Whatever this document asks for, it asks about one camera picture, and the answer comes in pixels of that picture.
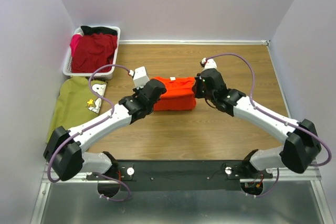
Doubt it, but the orange t shirt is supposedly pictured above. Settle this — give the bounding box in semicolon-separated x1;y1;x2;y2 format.
153;77;196;112

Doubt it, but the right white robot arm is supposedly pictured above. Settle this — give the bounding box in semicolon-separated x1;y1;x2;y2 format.
192;68;321;174

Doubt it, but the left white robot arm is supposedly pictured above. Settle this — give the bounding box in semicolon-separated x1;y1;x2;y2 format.
43;79;166;182

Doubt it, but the olive green snoopy t shirt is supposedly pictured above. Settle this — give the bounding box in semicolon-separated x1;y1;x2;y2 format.
46;77;107;142

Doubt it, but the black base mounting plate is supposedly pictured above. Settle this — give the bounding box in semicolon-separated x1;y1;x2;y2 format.
86;159;274;193

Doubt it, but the dark red t shirt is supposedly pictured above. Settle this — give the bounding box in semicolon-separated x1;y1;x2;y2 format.
71;34;118;73

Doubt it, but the black t shirt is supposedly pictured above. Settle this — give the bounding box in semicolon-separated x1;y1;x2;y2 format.
80;26;118;36

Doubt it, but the pink t shirt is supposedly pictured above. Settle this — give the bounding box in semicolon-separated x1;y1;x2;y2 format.
69;33;82;56

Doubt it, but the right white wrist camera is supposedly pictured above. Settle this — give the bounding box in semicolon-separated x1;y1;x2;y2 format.
200;58;217;70

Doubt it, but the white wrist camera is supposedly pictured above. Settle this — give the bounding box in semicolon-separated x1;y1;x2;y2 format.
200;58;217;70
128;66;150;90

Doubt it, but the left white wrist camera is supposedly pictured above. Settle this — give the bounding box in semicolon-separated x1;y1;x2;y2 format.
128;66;150;90

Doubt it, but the aluminium frame rail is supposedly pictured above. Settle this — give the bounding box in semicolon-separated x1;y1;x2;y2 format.
41;158;323;183

